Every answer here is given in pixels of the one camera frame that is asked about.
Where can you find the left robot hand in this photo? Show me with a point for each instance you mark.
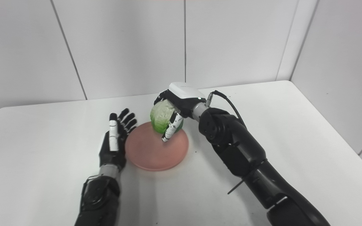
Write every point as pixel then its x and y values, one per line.
pixel 114 141

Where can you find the green white cabbage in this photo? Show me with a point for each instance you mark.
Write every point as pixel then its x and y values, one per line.
pixel 163 117

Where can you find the pink plate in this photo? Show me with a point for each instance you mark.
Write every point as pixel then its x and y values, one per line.
pixel 156 146

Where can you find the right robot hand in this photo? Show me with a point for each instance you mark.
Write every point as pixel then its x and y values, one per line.
pixel 182 100

